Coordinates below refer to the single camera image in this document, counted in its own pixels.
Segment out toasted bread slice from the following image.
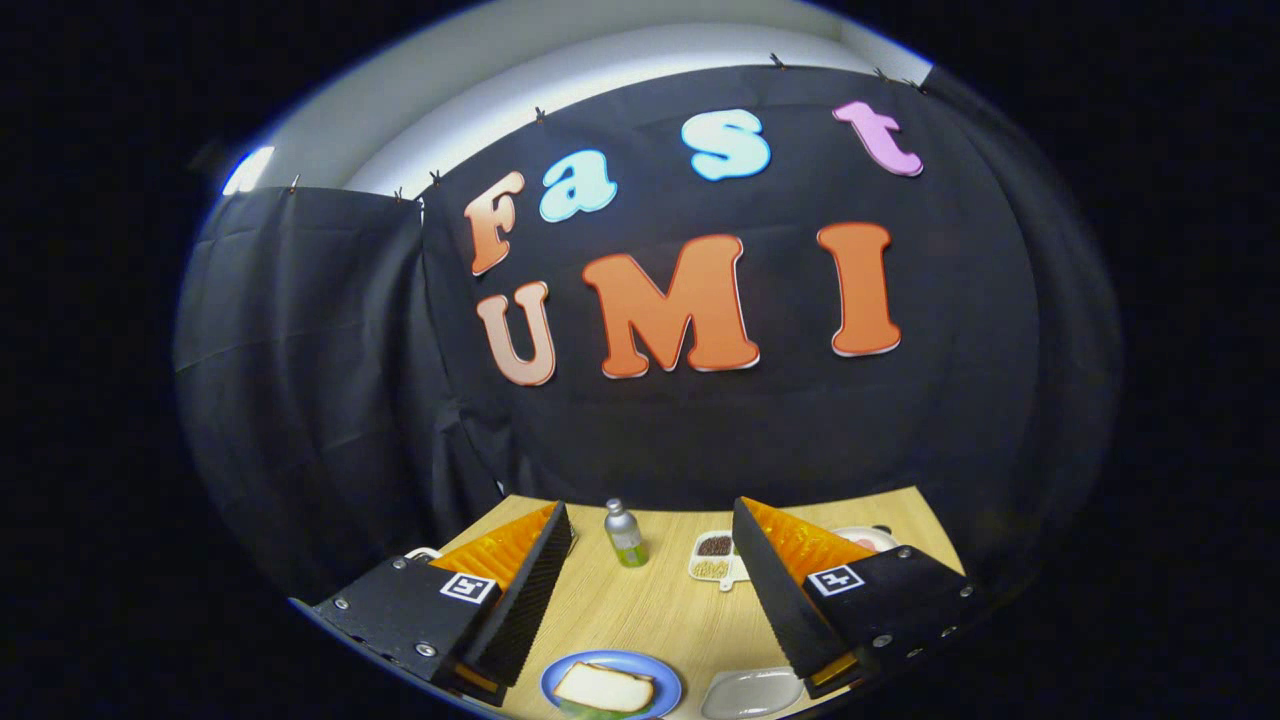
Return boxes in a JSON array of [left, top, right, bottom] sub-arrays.
[[552, 661, 656, 714]]

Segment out blue plate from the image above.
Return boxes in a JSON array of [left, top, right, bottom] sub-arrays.
[[540, 650, 684, 720]]

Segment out white oval plate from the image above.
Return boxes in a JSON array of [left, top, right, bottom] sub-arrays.
[[830, 525, 901, 554]]

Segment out narrow ceiling light panel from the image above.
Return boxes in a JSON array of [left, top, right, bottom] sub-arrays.
[[222, 146, 276, 197]]

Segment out green metal bottle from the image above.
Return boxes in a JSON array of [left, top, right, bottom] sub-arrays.
[[603, 498, 649, 569]]

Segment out white rounded rectangular plate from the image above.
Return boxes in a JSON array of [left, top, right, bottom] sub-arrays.
[[700, 667, 806, 720]]

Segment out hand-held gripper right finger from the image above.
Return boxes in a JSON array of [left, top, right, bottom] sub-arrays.
[[732, 496, 986, 701]]

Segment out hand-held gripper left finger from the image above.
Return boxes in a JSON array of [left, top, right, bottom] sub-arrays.
[[310, 500, 576, 706]]

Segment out white divided dish with beans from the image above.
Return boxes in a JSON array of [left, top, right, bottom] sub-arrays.
[[688, 531, 751, 593]]

